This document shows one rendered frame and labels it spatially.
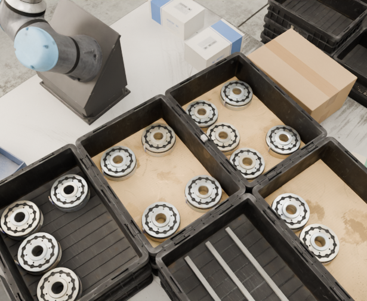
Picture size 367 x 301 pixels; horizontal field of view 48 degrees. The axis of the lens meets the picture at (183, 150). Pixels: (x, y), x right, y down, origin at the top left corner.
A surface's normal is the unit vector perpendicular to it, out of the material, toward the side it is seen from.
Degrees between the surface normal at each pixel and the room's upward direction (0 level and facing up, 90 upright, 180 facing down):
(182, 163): 0
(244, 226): 0
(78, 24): 44
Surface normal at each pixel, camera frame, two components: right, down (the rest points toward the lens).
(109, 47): -0.46, 0.06
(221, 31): 0.00, -0.52
